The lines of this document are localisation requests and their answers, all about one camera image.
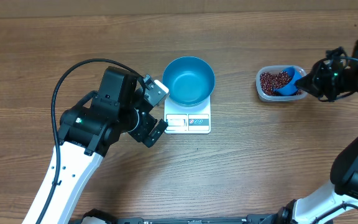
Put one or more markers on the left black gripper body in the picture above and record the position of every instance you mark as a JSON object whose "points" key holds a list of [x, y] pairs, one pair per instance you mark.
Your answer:
{"points": [[143, 127]]}

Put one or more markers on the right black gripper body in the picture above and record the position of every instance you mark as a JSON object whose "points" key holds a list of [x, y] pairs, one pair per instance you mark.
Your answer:
{"points": [[334, 81]]}

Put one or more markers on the blue plastic measuring scoop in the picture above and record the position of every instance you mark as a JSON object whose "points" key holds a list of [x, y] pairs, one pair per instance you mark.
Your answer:
{"points": [[290, 89]]}

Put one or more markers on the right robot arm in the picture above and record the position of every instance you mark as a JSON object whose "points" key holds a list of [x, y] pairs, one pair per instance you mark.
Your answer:
{"points": [[340, 194]]}

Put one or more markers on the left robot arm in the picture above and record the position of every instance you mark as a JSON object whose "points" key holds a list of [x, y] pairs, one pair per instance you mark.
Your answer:
{"points": [[122, 104]]}

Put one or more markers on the white digital kitchen scale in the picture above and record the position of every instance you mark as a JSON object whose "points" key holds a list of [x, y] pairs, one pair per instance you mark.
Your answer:
{"points": [[188, 119]]}

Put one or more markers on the teal metal bowl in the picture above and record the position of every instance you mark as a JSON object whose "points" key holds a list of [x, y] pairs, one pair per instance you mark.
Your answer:
{"points": [[190, 80]]}

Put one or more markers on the clear plastic container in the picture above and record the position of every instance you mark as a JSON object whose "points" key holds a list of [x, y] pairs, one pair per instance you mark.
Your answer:
{"points": [[277, 69]]}

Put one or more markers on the red beans in container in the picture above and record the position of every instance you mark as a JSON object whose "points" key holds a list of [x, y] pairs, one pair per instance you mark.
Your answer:
{"points": [[270, 82]]}

